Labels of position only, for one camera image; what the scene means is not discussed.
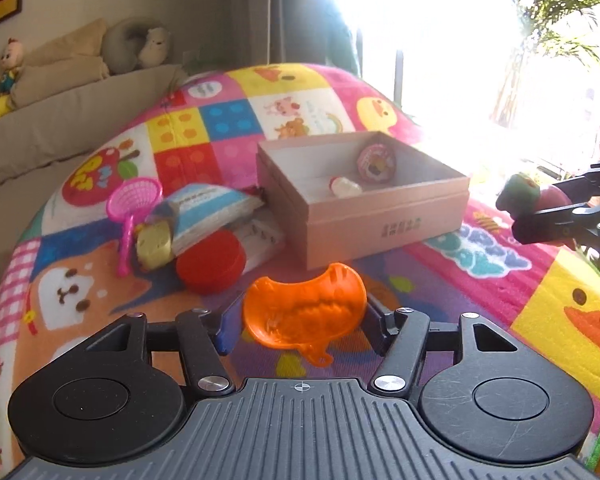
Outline boy doll plush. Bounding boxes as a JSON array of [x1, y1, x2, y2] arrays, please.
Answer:
[[0, 38, 24, 94]]

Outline pink toy racket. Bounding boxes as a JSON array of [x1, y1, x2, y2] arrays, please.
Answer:
[[106, 177, 162, 278]]

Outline colourful play mat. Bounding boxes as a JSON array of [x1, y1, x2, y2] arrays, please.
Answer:
[[0, 64, 600, 478]]

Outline white toy milk bottle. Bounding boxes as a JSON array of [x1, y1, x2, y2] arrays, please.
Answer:
[[329, 177, 363, 198]]

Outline beige sofa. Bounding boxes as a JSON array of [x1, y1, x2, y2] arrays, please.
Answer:
[[0, 65, 186, 283]]

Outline orange toy colander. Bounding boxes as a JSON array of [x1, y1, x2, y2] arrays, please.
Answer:
[[242, 262, 367, 367]]

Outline white flat box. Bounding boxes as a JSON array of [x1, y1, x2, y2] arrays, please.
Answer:
[[230, 207, 286, 274]]

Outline grey neck pillow plush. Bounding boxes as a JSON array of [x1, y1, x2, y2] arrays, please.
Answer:
[[102, 18, 173, 75]]

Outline red toy bowl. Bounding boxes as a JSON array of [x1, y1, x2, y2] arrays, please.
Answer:
[[175, 229, 246, 295]]

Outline pink toy plate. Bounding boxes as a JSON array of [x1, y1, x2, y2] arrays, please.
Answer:
[[356, 143, 396, 183]]

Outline pink cardboard box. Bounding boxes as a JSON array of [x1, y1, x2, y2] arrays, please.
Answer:
[[257, 131, 469, 269]]

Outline yellow toy cheese block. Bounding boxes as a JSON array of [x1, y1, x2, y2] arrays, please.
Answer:
[[135, 220, 173, 271]]

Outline beige folded blanket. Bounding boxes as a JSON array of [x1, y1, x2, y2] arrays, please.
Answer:
[[10, 18, 109, 108]]

